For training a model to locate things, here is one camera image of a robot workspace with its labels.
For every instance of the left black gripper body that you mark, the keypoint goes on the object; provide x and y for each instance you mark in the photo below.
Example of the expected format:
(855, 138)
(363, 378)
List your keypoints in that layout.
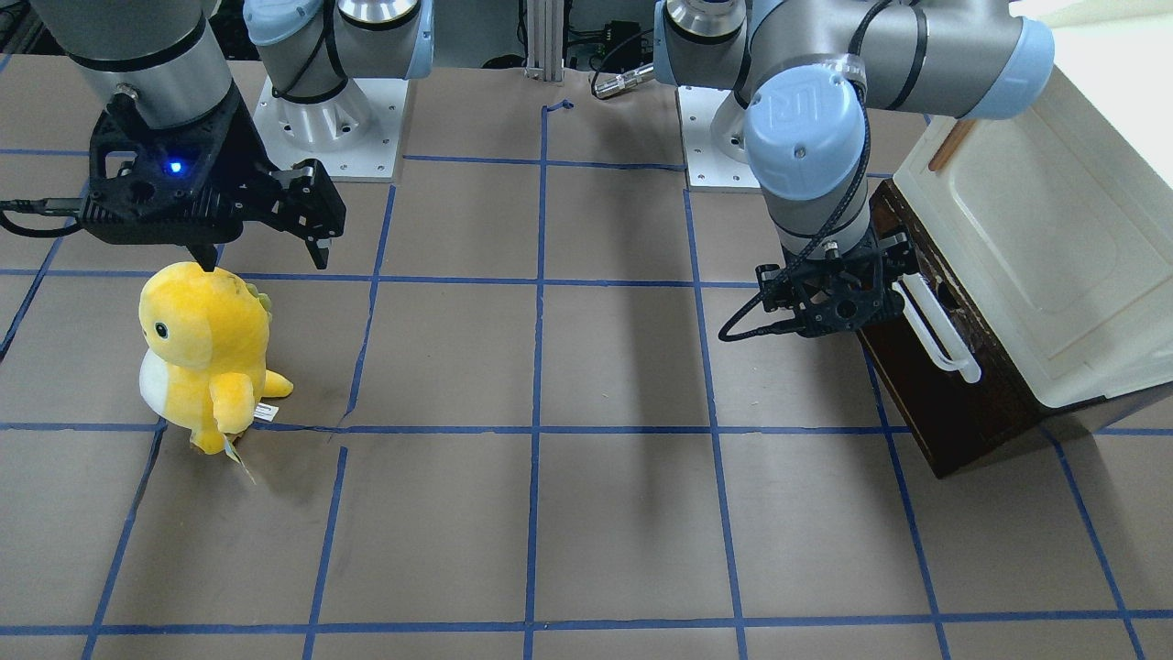
(893, 264)

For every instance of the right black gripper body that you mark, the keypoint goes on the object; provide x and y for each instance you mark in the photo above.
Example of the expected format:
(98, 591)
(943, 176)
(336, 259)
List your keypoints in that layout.
(246, 139)

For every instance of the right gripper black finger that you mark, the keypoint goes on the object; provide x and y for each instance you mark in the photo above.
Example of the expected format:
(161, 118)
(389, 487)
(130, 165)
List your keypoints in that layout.
(206, 256)
(310, 207)

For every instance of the white drawer handle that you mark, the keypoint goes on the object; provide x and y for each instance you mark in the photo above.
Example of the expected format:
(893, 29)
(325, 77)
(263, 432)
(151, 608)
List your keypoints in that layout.
(933, 328)

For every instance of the dark brown wooden drawer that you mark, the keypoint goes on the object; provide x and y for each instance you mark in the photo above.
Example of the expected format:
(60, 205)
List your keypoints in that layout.
(953, 422)

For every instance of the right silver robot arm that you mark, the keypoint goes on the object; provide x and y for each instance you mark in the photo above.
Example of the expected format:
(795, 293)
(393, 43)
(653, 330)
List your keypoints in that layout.
(168, 52)

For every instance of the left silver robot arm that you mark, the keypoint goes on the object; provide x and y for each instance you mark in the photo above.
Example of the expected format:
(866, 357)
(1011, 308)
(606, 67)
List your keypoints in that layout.
(801, 76)

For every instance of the yellow plush dinosaur toy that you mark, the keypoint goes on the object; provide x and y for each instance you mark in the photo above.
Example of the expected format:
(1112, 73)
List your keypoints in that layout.
(206, 364)

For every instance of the cream plastic storage box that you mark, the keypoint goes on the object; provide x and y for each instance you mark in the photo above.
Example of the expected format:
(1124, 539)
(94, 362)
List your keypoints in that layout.
(1057, 223)

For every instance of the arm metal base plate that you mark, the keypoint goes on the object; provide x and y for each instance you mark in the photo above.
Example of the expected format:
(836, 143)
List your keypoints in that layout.
(356, 135)
(711, 122)

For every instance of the aluminium frame post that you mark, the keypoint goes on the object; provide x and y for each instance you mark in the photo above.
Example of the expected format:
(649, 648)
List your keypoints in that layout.
(544, 40)

